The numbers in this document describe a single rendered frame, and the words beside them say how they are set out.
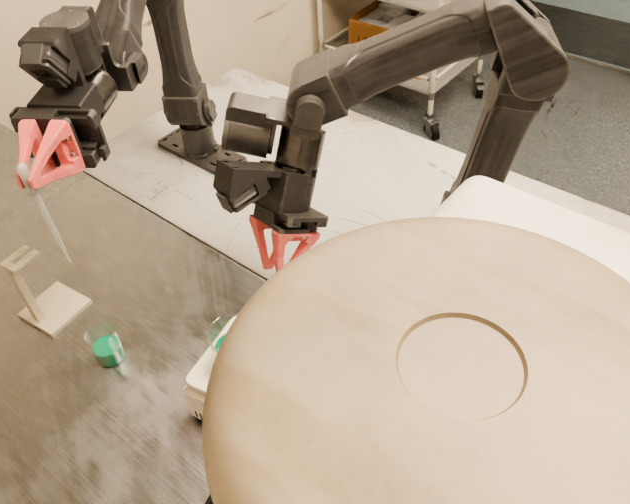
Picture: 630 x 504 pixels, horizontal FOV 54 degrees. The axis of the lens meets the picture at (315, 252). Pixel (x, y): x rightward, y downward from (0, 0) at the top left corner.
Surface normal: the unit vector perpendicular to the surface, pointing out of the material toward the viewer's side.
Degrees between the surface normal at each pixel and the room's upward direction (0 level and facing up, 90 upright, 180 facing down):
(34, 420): 0
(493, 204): 0
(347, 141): 0
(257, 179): 78
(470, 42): 98
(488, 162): 90
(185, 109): 87
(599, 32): 90
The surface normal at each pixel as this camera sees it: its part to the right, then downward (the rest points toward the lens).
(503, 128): -0.13, 0.77
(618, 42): -0.63, 0.57
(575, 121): -0.05, -0.71
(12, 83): 0.77, 0.41
